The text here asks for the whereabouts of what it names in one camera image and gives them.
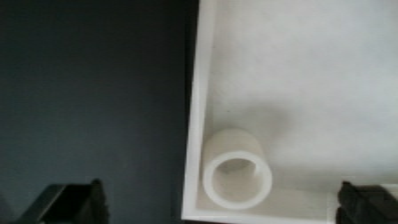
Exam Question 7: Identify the white square tabletop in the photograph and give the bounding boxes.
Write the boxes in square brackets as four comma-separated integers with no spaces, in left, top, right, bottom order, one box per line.
[181,0,398,224]

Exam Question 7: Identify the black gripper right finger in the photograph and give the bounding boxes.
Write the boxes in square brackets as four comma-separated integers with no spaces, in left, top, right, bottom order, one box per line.
[336,181,398,224]

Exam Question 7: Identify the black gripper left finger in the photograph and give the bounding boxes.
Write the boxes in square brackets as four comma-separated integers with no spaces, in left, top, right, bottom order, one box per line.
[12,179,108,224]

